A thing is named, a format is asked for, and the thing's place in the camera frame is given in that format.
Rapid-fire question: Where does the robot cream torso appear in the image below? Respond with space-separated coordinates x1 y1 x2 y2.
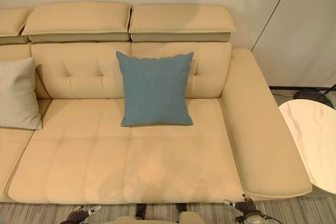
111 202 205 224

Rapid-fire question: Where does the wide cream sofa headrest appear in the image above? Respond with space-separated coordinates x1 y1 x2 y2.
128 4 237 42
21 2 131 44
0 8 34 46

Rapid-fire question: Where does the white marble round side table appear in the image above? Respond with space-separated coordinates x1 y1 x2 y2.
278 99 336 224

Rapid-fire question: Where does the grey striped rug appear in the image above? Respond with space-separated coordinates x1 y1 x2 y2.
0 193 336 224

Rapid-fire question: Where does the cream leather sofa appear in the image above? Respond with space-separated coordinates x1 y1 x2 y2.
0 1 313 207

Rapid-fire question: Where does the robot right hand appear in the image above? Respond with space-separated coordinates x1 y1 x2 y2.
223 194 257 222

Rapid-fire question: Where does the light grey square cushion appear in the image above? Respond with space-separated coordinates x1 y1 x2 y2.
0 57 44 131

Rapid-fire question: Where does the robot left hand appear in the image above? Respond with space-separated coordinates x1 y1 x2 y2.
67 204 102 224

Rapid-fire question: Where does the blue square cushion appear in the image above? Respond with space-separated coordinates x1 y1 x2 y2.
115 51 195 128

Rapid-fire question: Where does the black floor lamp base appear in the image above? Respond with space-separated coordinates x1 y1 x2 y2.
293 83 336 103

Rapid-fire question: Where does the thin gold wall strip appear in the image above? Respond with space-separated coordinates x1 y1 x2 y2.
251 0 291 52

